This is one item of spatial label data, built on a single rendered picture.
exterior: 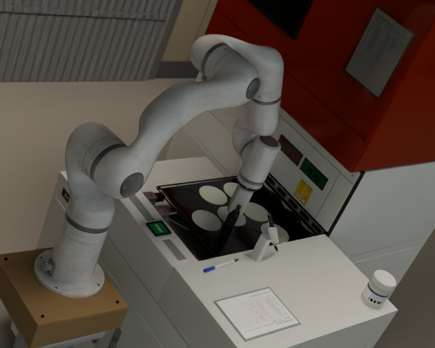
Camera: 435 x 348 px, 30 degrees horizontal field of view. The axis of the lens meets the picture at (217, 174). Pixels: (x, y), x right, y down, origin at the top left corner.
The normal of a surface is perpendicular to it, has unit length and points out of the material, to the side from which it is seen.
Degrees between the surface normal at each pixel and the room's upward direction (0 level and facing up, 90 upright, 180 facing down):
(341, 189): 90
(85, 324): 90
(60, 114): 0
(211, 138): 90
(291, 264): 0
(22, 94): 0
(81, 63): 90
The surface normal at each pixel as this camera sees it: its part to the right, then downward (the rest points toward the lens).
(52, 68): 0.55, 0.62
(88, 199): 0.30, -0.44
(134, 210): 0.35, -0.78
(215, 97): 0.02, 0.65
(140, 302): -0.75, 0.09
